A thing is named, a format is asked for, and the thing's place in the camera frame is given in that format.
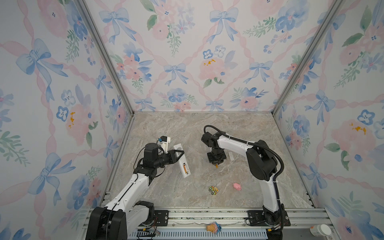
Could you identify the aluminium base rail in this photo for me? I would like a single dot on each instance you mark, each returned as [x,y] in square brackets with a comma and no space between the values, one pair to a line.
[190,224]

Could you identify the white remote control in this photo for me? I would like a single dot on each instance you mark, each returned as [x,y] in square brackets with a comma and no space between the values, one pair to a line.
[182,160]

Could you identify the pink pig toy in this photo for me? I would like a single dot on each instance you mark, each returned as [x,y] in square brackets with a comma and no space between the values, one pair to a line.
[237,186]

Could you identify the white cup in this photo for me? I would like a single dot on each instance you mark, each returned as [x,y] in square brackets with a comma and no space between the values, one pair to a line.
[320,230]

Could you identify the aluminium corner post left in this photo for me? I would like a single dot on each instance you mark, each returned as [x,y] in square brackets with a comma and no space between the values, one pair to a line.
[94,32]

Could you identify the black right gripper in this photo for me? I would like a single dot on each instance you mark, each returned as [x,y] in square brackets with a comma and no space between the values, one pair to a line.
[219,161]

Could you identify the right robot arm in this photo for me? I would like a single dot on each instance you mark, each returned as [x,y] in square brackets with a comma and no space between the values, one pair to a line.
[264,164]

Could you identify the aluminium corner post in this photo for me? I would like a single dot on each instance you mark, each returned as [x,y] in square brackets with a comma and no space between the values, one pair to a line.
[94,32]
[328,19]

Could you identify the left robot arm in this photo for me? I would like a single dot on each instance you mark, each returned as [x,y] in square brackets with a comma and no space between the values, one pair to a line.
[122,215]

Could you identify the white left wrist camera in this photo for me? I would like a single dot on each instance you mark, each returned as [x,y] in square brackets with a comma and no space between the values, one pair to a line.
[163,144]

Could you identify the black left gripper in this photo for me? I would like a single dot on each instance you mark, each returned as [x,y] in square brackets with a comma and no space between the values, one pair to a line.
[172,158]

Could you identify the red green toy car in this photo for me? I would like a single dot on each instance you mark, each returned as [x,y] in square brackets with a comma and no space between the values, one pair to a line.
[213,190]

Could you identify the aluminium corner post right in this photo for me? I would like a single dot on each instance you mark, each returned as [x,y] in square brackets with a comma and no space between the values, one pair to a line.
[328,19]

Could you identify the orange blue plush toy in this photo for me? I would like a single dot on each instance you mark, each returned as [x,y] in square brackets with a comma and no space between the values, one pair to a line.
[214,228]

